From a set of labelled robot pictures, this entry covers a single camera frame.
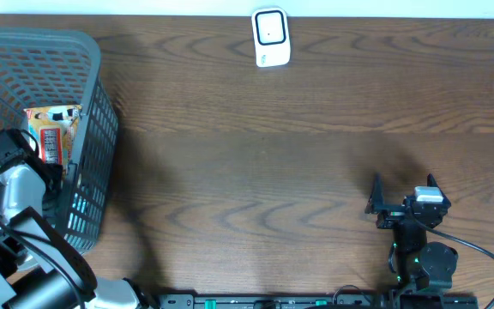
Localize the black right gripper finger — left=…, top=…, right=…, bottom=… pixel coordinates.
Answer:
left=426, top=173, right=449, bottom=204
left=364, top=173, right=385, bottom=215

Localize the right camera cable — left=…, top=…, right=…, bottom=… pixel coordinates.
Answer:
left=409, top=209, right=494, bottom=309

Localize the grey plastic shopping basket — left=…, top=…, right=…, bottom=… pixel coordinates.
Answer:
left=0, top=27, right=118, bottom=254

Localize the yellow wet wipes bag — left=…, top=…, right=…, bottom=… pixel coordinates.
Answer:
left=24, top=105, right=81, bottom=169

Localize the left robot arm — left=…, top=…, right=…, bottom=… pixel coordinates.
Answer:
left=0, top=129, right=160, bottom=308

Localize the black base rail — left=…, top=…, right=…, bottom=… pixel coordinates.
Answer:
left=155, top=292, right=479, bottom=309

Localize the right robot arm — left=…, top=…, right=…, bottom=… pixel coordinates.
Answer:
left=365, top=175, right=458, bottom=308

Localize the white barcode scanner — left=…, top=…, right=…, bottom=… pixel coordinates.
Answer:
left=251, top=7, right=292, bottom=68

